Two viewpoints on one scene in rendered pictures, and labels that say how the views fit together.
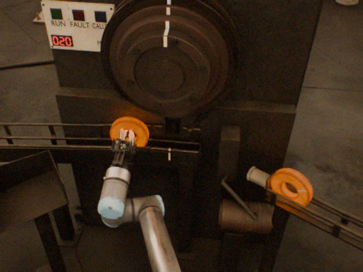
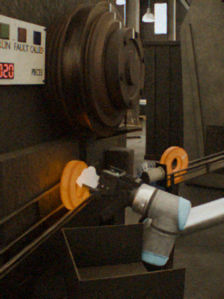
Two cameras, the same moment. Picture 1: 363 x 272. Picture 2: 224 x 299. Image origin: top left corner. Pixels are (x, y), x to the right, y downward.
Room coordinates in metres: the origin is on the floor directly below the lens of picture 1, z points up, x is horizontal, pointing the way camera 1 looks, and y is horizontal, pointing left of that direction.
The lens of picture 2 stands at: (0.84, 1.29, 1.05)
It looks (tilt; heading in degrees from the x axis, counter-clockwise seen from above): 9 degrees down; 285
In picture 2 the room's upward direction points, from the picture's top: 1 degrees clockwise
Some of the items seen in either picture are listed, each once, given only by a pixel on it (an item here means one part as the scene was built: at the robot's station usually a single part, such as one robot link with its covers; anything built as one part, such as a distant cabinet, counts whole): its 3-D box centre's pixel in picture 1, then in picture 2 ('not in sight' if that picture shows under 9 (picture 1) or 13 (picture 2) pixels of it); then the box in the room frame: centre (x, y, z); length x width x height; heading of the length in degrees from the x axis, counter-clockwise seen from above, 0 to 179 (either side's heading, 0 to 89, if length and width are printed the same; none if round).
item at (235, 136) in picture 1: (227, 153); (119, 177); (1.20, -0.21, 0.68); 0.11 x 0.08 x 0.24; 174
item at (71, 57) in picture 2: (170, 57); (101, 68); (1.21, 0.03, 1.11); 0.47 x 0.06 x 0.47; 84
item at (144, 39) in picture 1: (166, 73); (127, 68); (1.12, 0.04, 1.11); 0.28 x 0.06 x 0.28; 84
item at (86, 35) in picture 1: (81, 27); (19, 53); (1.36, 0.35, 1.15); 0.26 x 0.02 x 0.18; 84
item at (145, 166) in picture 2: not in sight; (151, 179); (1.38, -2.25, 0.17); 0.57 x 0.31 x 0.34; 104
